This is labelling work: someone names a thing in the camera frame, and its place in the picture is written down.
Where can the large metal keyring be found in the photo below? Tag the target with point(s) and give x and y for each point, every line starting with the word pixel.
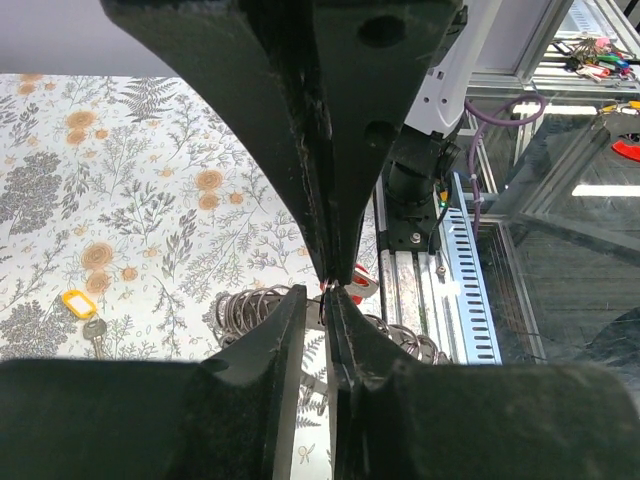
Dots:
pixel 234 315

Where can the grey slotted cable duct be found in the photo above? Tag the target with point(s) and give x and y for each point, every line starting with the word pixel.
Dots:
pixel 474 332

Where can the silver key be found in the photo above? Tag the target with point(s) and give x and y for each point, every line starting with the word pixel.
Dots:
pixel 94 331

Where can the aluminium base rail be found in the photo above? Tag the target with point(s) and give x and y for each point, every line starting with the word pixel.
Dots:
pixel 417 290

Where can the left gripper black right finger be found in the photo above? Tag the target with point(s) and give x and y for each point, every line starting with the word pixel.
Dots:
pixel 394 417

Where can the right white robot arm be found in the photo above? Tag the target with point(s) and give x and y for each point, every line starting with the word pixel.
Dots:
pixel 450 75

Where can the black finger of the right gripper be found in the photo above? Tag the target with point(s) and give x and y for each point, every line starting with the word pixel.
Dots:
pixel 255 64
pixel 373 58

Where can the bunch of coloured keys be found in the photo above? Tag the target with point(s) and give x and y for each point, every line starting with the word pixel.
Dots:
pixel 597 58

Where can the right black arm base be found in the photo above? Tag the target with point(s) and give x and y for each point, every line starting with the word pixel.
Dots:
pixel 418 186

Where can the yellow key tag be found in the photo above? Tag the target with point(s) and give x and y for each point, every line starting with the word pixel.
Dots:
pixel 79 304

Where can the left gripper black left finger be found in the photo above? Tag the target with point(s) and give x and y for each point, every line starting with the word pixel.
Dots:
pixel 231 416

